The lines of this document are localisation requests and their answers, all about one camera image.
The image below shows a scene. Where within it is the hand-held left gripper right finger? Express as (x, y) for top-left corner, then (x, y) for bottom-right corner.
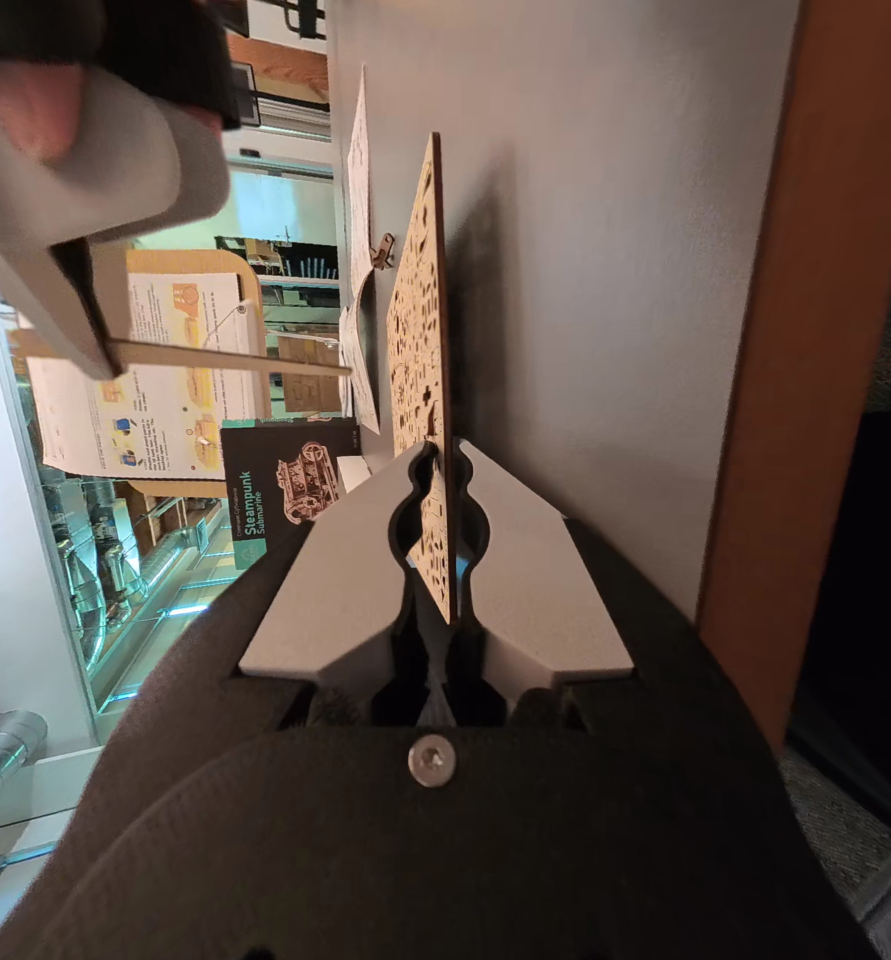
(451, 437), (634, 726)

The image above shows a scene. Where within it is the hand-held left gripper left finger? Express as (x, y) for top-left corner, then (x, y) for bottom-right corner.
(239, 441), (439, 727)

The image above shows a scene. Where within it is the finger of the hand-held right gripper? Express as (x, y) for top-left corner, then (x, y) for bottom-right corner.
(0, 216), (129, 381)

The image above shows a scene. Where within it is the thin wooden stick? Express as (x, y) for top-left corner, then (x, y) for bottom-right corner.
(10, 326), (354, 378)

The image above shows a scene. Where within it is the laser-cut wooden parts sheet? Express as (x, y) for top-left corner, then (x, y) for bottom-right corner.
(385, 132), (462, 627)

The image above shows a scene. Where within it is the black model kit box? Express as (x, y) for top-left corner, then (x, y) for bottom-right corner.
(220, 418), (362, 560)

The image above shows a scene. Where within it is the person's right hand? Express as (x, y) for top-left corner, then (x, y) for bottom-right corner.
(0, 63), (84, 164)

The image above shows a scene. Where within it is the instruction poster on cardboard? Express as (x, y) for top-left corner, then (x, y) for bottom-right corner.
(10, 249), (267, 496)

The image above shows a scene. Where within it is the open instruction booklet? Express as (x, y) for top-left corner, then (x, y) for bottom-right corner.
(338, 63), (384, 436)

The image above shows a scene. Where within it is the silver metal duct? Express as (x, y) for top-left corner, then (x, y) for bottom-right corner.
(0, 711), (49, 826)

